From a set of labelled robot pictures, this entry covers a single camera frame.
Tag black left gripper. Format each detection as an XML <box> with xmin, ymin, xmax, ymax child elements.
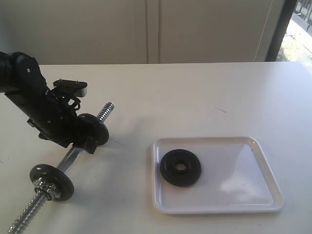
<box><xmin>26</xmin><ymin>92</ymin><xmax>97</xmax><ymax>154</ymax></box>

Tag chrome threaded dumbbell bar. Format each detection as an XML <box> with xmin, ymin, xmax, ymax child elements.
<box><xmin>8</xmin><ymin>102</ymin><xmax>114</xmax><ymax>234</ymax></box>

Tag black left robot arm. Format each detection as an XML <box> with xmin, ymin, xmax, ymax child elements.
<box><xmin>0</xmin><ymin>52</ymin><xmax>97</xmax><ymax>154</ymax></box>

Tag black far-end weight plate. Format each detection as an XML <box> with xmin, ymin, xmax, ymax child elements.
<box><xmin>78</xmin><ymin>114</ymin><xmax>109</xmax><ymax>146</ymax></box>

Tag black near-end weight plate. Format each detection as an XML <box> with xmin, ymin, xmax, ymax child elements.
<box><xmin>29</xmin><ymin>164</ymin><xmax>75</xmax><ymax>201</ymax></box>

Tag chrome star collar nut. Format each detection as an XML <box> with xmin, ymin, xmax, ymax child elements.
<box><xmin>33</xmin><ymin>177</ymin><xmax>61</xmax><ymax>200</ymax></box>

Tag white plastic tray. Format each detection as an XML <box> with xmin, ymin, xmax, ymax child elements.
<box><xmin>151</xmin><ymin>136</ymin><xmax>283</xmax><ymax>215</ymax></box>

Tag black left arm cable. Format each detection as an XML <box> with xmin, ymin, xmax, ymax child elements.
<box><xmin>45</xmin><ymin>89</ymin><xmax>82</xmax><ymax>112</ymax></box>

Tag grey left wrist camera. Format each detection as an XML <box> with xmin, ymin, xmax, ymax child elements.
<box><xmin>53</xmin><ymin>79</ymin><xmax>87</xmax><ymax>98</ymax></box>

